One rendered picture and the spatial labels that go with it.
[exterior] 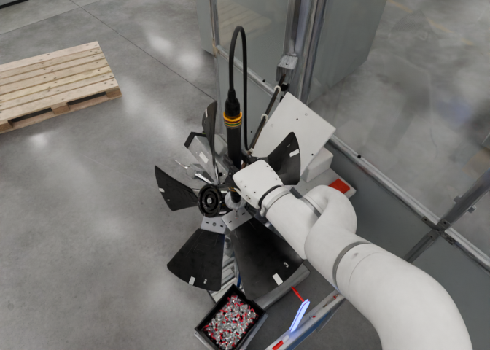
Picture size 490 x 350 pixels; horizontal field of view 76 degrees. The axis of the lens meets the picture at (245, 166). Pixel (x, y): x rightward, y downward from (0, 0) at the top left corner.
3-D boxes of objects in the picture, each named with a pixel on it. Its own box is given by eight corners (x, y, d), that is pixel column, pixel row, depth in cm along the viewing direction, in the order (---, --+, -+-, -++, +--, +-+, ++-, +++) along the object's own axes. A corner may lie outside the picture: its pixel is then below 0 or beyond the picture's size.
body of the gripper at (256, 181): (257, 218, 77) (230, 188, 83) (288, 197, 81) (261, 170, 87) (257, 202, 71) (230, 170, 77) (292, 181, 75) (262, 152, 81)
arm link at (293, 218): (293, 185, 72) (262, 211, 71) (335, 227, 66) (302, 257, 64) (297, 199, 79) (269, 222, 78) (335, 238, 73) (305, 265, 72)
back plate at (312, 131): (192, 197, 157) (190, 197, 157) (267, 75, 133) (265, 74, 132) (257, 284, 130) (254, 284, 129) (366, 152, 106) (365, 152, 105)
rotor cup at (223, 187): (213, 200, 125) (188, 201, 115) (231, 173, 120) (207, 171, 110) (233, 227, 118) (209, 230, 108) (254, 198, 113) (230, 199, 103)
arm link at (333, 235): (404, 200, 47) (315, 175, 76) (324, 272, 45) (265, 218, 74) (433, 243, 48) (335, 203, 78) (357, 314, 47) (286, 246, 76)
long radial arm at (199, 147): (249, 178, 135) (230, 176, 125) (239, 191, 137) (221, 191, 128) (212, 138, 149) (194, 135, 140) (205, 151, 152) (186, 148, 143)
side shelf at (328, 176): (305, 150, 177) (306, 146, 174) (354, 193, 158) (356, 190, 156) (272, 170, 168) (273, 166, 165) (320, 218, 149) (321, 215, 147)
